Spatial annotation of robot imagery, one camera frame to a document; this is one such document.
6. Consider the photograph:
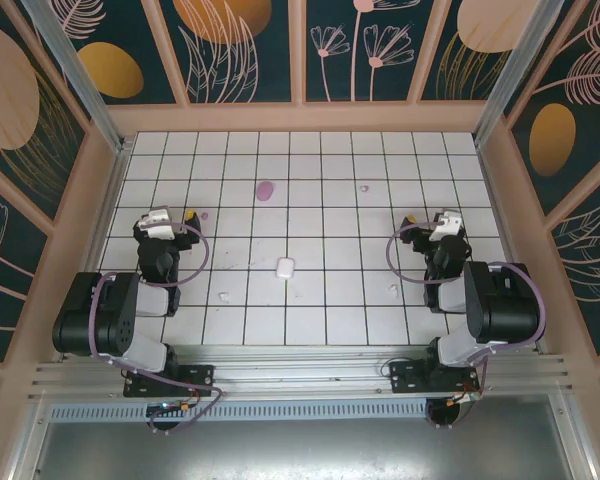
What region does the grey slotted cable duct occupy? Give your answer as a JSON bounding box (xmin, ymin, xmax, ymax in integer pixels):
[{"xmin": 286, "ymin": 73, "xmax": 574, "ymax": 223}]
[{"xmin": 47, "ymin": 397, "xmax": 431, "ymax": 422}]

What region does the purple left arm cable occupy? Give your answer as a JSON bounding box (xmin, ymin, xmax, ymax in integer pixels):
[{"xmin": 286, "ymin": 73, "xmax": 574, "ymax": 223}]
[{"xmin": 90, "ymin": 222, "xmax": 225, "ymax": 432}]

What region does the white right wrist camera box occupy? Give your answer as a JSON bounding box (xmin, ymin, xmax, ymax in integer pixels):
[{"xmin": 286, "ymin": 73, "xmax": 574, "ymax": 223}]
[{"xmin": 428, "ymin": 209, "xmax": 464, "ymax": 242}]

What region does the aluminium corner post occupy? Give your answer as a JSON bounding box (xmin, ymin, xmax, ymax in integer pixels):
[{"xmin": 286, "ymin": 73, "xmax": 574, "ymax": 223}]
[
  {"xmin": 472, "ymin": 0, "xmax": 576, "ymax": 149},
  {"xmin": 22, "ymin": 0, "xmax": 131, "ymax": 154}
]

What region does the small circuit board with wires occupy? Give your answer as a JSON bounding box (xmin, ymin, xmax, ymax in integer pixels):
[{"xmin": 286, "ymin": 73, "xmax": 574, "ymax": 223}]
[
  {"xmin": 147, "ymin": 398, "xmax": 194, "ymax": 417},
  {"xmin": 447, "ymin": 388, "xmax": 482, "ymax": 406}
]

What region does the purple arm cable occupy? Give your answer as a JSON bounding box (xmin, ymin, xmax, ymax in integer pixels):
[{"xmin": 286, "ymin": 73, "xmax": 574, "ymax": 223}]
[
  {"xmin": 90, "ymin": 222, "xmax": 225, "ymax": 432},
  {"xmin": 385, "ymin": 223, "xmax": 549, "ymax": 401}
]

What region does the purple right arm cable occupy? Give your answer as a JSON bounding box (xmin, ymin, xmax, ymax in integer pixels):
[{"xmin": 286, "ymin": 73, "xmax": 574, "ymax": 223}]
[{"xmin": 385, "ymin": 223, "xmax": 549, "ymax": 401}]

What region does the grey metal sheet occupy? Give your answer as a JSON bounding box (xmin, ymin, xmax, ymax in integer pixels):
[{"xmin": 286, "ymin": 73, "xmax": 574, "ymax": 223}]
[{"xmin": 9, "ymin": 419, "xmax": 596, "ymax": 480}]

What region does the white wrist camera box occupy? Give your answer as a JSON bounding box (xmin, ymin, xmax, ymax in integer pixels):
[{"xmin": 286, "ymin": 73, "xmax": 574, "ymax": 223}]
[
  {"xmin": 138, "ymin": 206, "xmax": 176, "ymax": 239},
  {"xmin": 428, "ymin": 209, "xmax": 464, "ymax": 242}
]

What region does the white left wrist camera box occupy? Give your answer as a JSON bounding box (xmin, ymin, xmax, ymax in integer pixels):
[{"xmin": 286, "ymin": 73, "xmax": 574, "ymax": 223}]
[{"xmin": 138, "ymin": 206, "xmax": 176, "ymax": 239}]

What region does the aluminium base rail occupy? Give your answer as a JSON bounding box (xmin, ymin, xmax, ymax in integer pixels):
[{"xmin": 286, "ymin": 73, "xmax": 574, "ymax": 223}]
[{"xmin": 27, "ymin": 344, "xmax": 574, "ymax": 401}]

